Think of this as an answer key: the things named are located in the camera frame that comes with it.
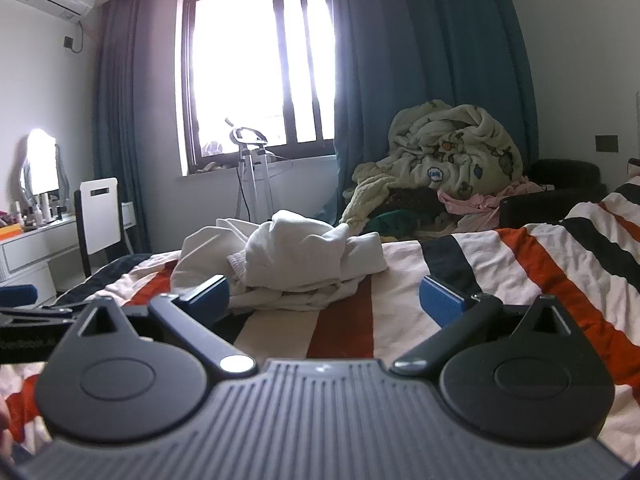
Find green garment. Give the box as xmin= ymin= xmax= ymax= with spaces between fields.
xmin=370 ymin=210 xmax=426 ymax=236

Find pink garment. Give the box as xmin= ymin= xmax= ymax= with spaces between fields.
xmin=437 ymin=176 xmax=556 ymax=231

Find cream printed fleece blanket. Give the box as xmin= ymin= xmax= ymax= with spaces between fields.
xmin=340 ymin=100 xmax=525 ymax=233

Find row of cosmetic bottles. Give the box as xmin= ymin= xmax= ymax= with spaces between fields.
xmin=12 ymin=192 xmax=68 ymax=231

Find narrow teal curtain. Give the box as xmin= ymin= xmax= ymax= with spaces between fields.
xmin=92 ymin=0 xmax=183 ymax=261

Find dark framed window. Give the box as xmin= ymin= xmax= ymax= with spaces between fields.
xmin=176 ymin=0 xmax=337 ymax=177

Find wide teal curtain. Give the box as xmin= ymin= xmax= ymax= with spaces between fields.
xmin=320 ymin=0 xmax=541 ymax=226

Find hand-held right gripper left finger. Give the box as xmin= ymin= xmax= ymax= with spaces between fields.
xmin=65 ymin=275 xmax=258 ymax=378

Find white backed chair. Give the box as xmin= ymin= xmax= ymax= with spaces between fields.
xmin=74 ymin=177 xmax=133 ymax=278

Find wall outlet with cable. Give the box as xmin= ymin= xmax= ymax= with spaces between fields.
xmin=62 ymin=20 xmax=86 ymax=54

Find white garment steamer stand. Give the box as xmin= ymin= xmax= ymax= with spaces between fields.
xmin=224 ymin=117 xmax=296 ymax=223

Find striped bed blanket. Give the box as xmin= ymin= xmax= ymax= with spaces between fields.
xmin=0 ymin=175 xmax=640 ymax=466

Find white dressing table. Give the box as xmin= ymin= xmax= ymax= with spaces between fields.
xmin=0 ymin=212 xmax=88 ymax=306

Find dark sofa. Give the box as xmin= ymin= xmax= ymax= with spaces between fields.
xmin=497 ymin=159 xmax=608 ymax=231

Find dark brown garment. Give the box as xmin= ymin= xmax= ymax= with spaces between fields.
xmin=385 ymin=187 xmax=443 ymax=222

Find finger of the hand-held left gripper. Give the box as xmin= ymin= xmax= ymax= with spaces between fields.
xmin=0 ymin=284 xmax=76 ymax=322

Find white pants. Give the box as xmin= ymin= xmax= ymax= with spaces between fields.
xmin=170 ymin=208 xmax=388 ymax=313

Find vanity mirror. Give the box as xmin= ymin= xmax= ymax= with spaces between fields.
xmin=19 ymin=129 xmax=68 ymax=201

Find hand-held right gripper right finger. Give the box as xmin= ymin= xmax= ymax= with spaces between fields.
xmin=389 ymin=275 xmax=583 ymax=378

